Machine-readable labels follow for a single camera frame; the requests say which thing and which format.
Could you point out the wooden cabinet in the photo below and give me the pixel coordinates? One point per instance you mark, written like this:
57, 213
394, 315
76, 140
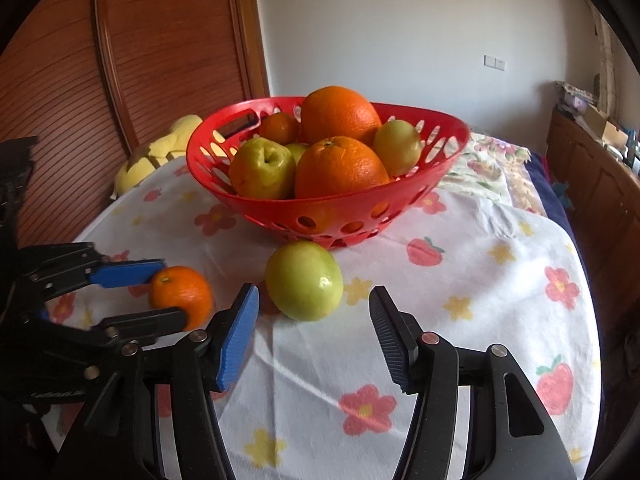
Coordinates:
600, 200

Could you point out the yellow plush toy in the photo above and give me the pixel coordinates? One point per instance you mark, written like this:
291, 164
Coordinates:
150, 157

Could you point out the wooden wardrobe door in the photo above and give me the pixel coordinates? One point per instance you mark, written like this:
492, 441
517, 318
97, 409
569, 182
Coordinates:
165, 50

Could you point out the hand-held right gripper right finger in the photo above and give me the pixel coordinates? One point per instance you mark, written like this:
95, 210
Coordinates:
390, 345

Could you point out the white fruit-print cloth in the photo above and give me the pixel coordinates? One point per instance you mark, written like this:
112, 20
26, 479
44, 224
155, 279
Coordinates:
475, 350

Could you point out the green apple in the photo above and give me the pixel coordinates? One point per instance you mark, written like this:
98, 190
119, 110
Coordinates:
297, 151
260, 170
397, 147
305, 280

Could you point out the large orange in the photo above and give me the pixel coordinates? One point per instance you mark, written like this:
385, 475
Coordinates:
340, 115
340, 170

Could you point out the white wall switch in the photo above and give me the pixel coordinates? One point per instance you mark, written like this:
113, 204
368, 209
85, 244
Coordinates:
494, 62

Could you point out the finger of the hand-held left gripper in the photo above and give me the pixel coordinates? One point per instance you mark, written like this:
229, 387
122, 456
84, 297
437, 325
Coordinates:
130, 273
150, 322

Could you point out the blue cloth toy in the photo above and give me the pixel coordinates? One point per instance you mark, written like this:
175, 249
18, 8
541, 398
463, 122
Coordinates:
560, 192

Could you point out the white wrapped pipe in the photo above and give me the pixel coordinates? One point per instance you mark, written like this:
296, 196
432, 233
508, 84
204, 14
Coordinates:
602, 60

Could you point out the cardboard box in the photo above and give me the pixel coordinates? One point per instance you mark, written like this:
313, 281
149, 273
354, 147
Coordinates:
607, 132

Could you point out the red plastic basket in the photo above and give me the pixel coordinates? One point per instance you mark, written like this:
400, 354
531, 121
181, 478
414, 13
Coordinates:
320, 207

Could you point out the small tangerine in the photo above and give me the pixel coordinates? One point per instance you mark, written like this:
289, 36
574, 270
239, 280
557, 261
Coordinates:
277, 129
182, 290

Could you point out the floral storage box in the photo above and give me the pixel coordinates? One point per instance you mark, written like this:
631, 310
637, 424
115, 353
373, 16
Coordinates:
575, 97

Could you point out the floral blanket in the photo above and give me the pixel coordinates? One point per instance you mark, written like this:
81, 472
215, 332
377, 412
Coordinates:
490, 170

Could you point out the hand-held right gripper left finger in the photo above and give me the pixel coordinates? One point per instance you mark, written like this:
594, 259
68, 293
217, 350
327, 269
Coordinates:
237, 345

